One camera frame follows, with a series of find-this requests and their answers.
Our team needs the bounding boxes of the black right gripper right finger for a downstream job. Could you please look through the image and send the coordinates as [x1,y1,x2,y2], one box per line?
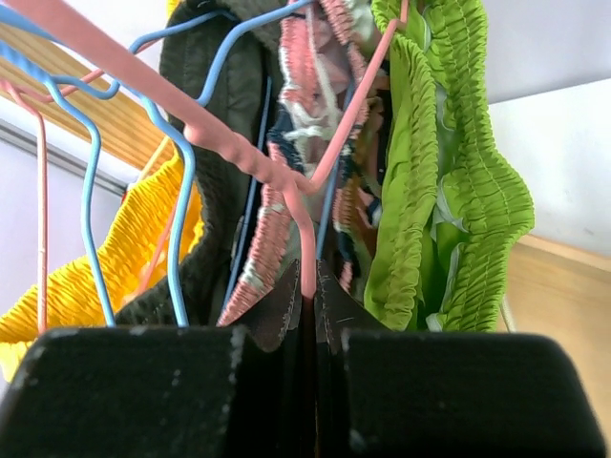
[313,260,386,457]

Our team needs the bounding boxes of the wooden clothes rack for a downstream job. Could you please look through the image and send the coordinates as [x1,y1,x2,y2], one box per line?
[1,24,610,442]

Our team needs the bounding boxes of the lime green shorts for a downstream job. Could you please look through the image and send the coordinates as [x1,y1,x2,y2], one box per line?
[364,1,535,332]

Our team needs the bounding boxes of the blue hanger of olive shorts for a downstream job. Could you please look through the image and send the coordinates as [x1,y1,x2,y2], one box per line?
[0,9,240,328]

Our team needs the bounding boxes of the grey aluminium frame post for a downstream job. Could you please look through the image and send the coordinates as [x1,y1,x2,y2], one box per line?
[1,120,127,196]

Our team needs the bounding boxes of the pink patterned shorts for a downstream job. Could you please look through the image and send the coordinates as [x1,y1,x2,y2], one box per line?
[219,1,382,325]

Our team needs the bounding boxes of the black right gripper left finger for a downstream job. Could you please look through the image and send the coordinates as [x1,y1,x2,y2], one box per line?
[228,260,312,457]

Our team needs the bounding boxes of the yellow shorts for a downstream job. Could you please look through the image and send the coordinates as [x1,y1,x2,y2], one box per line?
[0,0,206,383]

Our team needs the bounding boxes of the pink hanger of yellow shorts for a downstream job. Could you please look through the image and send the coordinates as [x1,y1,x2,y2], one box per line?
[0,37,178,333]

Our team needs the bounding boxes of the dark olive shorts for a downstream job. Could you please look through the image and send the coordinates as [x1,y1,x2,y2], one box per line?
[114,0,297,327]

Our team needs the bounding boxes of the pink hanger of green shorts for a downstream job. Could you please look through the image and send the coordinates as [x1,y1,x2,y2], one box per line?
[0,0,411,297]

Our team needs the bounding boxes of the blue hanger of patterned shorts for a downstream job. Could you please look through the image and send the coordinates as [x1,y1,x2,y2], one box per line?
[195,0,354,306]

